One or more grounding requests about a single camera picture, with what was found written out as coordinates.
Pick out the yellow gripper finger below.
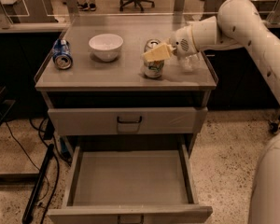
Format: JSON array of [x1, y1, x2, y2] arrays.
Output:
[[142, 42, 175, 63]]

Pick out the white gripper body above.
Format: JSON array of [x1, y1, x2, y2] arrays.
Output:
[[170, 25, 198, 59]]

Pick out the green white 7up can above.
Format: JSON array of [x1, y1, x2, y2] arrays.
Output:
[[141, 39, 164, 78]]

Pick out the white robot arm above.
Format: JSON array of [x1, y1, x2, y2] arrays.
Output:
[[142, 0, 280, 224]]

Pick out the grey top drawer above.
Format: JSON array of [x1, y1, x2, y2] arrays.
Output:
[[49, 107, 207, 136]]

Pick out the grey drawer cabinet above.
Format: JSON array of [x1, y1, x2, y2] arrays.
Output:
[[35, 15, 217, 147]]

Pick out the blue pepsi can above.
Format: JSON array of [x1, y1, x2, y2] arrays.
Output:
[[52, 39, 73, 70]]

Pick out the grey open middle drawer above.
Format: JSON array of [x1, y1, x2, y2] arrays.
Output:
[[48, 145, 213, 224]]

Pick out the clear plastic bottle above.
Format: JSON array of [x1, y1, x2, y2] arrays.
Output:
[[178, 54, 200, 72]]

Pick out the black office chair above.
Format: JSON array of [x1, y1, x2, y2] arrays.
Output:
[[119, 0, 155, 12]]

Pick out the white ceramic bowl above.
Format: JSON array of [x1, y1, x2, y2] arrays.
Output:
[[89, 34, 123, 62]]

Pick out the wheeled cart base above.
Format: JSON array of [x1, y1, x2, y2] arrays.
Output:
[[269, 116, 280, 133]]

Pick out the black bar on floor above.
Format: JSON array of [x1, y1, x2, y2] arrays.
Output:
[[22, 144, 53, 224]]

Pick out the black floor cable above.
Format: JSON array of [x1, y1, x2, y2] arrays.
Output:
[[4, 117, 73, 224]]

